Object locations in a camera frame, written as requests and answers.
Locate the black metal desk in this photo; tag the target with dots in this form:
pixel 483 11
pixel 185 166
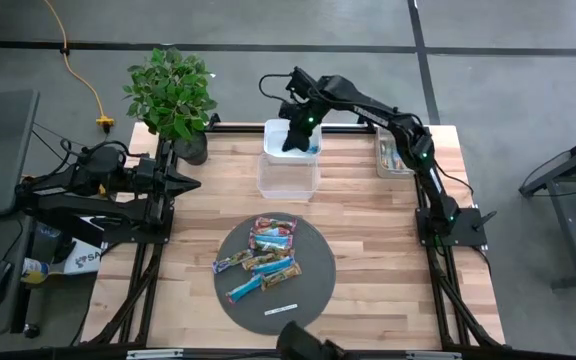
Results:
pixel 568 165

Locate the green brown granola bar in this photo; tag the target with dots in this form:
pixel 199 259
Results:
pixel 288 251

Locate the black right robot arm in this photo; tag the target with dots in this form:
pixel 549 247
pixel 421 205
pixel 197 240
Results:
pixel 378 112

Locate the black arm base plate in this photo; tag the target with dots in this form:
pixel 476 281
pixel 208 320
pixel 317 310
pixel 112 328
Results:
pixel 468 225
pixel 118 235

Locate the black caster wheel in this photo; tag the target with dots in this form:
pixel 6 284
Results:
pixel 31 331

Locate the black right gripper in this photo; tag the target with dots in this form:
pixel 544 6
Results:
pixel 303 115

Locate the clear plastic bin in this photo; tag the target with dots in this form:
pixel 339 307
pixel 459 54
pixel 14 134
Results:
pixel 288 180

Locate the white printed box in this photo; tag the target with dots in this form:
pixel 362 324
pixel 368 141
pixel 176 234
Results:
pixel 85 260

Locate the white printed label strip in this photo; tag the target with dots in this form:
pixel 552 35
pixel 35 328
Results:
pixel 281 309

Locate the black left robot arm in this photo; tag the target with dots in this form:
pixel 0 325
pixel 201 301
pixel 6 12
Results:
pixel 63 200

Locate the black aluminium table frame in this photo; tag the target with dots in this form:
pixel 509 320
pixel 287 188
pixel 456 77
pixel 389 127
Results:
pixel 140 290

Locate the yellow white bottle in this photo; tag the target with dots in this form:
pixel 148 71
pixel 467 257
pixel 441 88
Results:
pixel 34 271

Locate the potted green plant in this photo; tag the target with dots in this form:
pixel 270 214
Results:
pixel 170 95

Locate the white translucent plastic bin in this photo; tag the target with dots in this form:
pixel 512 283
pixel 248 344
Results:
pixel 273 127

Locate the silver frame bracket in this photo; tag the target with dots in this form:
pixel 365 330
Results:
pixel 433 355
pixel 155 354

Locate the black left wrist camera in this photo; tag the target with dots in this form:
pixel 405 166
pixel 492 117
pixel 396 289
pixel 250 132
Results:
pixel 146 165

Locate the round grey woven mat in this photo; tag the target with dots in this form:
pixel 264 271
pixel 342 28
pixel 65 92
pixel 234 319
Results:
pixel 308 300

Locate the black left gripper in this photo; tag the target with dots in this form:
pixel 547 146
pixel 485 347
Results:
pixel 160 182

